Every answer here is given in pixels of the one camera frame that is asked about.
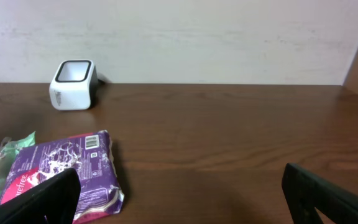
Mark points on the purple sanitary pad pack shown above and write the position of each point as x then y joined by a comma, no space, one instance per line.
89,154

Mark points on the white barcode scanner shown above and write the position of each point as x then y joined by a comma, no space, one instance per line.
74,85

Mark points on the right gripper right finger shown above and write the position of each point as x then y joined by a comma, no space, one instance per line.
307,194

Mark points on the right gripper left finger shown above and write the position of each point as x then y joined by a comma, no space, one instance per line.
52,201

